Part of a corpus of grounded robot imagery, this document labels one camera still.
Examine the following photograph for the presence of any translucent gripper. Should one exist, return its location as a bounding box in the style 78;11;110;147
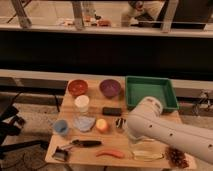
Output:
129;136;155;151

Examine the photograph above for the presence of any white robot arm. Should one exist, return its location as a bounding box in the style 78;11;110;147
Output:
125;96;213;164

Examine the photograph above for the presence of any purple bowl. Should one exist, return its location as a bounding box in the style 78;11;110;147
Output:
99;79;121;98

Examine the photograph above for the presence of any red bowl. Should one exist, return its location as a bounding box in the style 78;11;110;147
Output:
68;79;88;97

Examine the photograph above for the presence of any small metal cup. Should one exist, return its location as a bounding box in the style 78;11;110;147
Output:
115;118;126;131

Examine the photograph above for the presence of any bunch of red grapes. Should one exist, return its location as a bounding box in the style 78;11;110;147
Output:
166;147;189;169

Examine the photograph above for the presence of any orange yellow fruit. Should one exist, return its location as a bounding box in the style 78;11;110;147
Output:
95;119;109;133

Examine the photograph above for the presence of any black rectangular block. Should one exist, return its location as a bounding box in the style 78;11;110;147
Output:
102;107;122;116

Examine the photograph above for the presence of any green plastic tray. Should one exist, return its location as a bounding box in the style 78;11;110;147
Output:
125;76;179;113

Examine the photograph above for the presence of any light blue crumpled cloth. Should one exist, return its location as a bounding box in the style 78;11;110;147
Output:
73;116;96;132

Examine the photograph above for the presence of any white cup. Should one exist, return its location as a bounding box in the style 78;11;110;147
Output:
74;95;90;113

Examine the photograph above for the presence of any blue cup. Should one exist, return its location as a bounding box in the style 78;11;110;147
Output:
53;120;69;136

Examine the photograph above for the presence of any black chair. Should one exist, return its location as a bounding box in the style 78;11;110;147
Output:
0;95;49;160

